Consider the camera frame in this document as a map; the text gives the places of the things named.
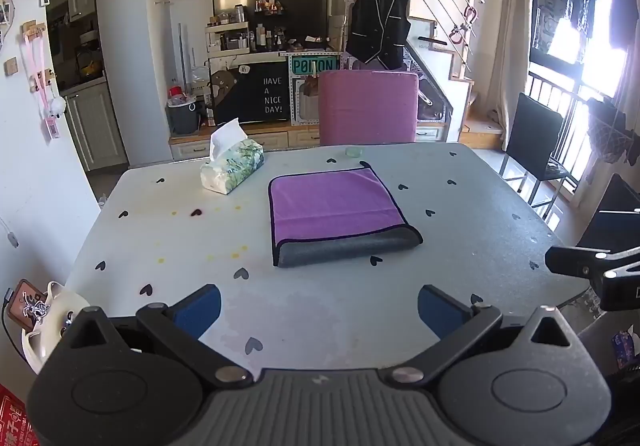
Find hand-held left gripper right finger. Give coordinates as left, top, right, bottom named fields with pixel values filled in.
left=389, top=285, right=584, bottom=388

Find white storage rack with bottles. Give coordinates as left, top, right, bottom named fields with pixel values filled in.
left=205, top=20, right=251, bottom=59

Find leaf print tissue pack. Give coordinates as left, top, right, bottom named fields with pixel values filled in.
left=200, top=118, right=265, bottom=195

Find white floor cabinet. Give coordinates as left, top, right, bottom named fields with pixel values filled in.
left=62, top=80, right=128, bottom=171

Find dark clothes on railing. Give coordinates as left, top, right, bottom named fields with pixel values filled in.
left=585, top=98, right=640, bottom=181

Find purple and grey towel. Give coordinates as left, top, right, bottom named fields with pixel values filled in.
left=268, top=167, right=424, bottom=269

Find pink lanyard with plush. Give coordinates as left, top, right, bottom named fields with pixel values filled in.
left=20, top=20, right=68, bottom=141

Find black lettered signboard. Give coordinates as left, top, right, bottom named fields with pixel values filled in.
left=212, top=62, right=291, bottom=125

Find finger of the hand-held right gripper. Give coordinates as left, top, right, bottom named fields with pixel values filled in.
left=592, top=262, right=640, bottom=312
left=544, top=246, right=640, bottom=279

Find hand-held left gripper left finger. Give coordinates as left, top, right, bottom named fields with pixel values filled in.
left=60, top=284, right=254, bottom=390

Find teal lettered sign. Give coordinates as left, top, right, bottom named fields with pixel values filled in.
left=291, top=54, right=340, bottom=75

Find red printed packet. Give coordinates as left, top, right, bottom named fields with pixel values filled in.
left=0, top=383, right=39, bottom=446

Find beige curtain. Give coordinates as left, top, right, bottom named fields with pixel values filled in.
left=482, top=0, right=537, bottom=147

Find pink chair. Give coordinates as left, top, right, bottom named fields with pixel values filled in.
left=318, top=70, right=419, bottom=147

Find brown phone with charm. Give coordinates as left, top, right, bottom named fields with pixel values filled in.
left=4, top=279, right=48, bottom=329

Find black chair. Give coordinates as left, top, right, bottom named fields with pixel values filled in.
left=500, top=93, right=576, bottom=221

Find patterned hanging garment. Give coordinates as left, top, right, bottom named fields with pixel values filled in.
left=532, top=0, right=576, bottom=61

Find white cat-shaped holder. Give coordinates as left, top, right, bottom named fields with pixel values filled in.
left=21, top=282, right=91, bottom=374

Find blue printed packet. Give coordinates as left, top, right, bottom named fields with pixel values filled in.
left=611, top=330, right=640, bottom=369

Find black vest with white trim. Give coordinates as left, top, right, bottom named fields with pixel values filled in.
left=346, top=0, right=412, bottom=71

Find grey trash bin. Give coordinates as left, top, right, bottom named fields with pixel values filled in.
left=166, top=98, right=203, bottom=135

